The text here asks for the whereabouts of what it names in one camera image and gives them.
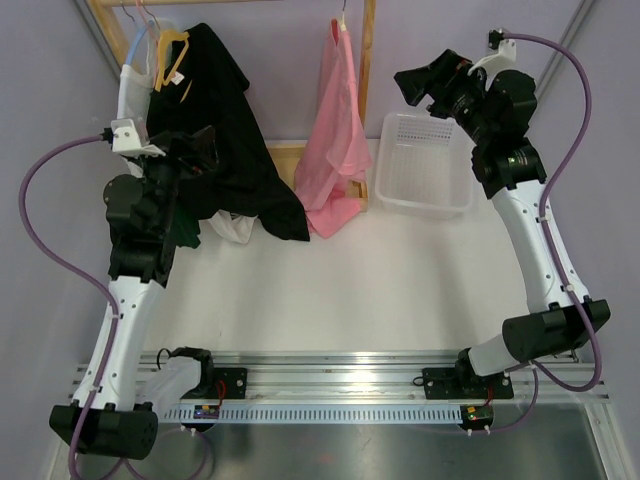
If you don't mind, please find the right aluminium frame post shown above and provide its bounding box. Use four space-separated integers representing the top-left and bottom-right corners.
536 0 600 100

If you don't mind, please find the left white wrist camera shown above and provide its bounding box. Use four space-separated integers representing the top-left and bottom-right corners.
103 118 166 158

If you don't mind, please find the left aluminium frame post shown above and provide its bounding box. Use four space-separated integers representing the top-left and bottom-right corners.
73 0 162 156

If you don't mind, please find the white t shirt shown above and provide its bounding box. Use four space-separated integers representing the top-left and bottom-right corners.
116 34 256 244

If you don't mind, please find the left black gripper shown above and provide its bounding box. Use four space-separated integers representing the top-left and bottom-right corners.
133 125 216 235

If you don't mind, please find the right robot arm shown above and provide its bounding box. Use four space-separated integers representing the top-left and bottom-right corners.
394 50 611 398

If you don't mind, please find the yellow hanger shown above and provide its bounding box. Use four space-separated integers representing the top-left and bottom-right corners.
154 29 190 92

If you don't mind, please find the white slotted cable duct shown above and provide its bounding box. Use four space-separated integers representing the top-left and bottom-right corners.
160 403 462 425

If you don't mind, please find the pink t shirt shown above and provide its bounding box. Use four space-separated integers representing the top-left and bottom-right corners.
294 19 372 239

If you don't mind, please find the cream hanger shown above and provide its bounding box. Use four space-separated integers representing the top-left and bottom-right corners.
338 0 347 31

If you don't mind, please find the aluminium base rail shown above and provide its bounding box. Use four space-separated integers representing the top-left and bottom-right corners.
134 350 611 404

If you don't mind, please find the wooden clothes rack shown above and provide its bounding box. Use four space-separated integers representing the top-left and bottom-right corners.
78 1 376 187

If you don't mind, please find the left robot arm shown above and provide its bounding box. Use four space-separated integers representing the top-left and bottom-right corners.
49 119 248 460

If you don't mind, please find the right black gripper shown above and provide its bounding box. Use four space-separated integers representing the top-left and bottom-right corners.
395 51 495 147

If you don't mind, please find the blue white hanger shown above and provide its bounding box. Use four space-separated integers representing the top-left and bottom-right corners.
125 16 161 71

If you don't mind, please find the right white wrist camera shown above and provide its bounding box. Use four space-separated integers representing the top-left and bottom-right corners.
469 29 517 77

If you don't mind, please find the aluminium frame post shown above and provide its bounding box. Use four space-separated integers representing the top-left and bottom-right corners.
536 0 600 100
73 0 162 156

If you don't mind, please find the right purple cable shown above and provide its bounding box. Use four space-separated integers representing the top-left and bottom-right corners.
409 32 606 436

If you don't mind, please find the black t shirt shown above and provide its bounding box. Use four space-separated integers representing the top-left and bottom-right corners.
146 23 310 242

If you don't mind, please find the dark green t shirt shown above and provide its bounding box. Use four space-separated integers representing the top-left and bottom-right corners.
171 208 201 249

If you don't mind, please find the pink hanger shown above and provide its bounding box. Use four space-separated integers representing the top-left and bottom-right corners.
135 0 157 25

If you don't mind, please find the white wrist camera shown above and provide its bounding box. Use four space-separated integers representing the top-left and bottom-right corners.
103 118 166 158
469 29 517 77

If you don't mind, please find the white plastic basket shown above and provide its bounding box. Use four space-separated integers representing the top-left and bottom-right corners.
374 113 476 220

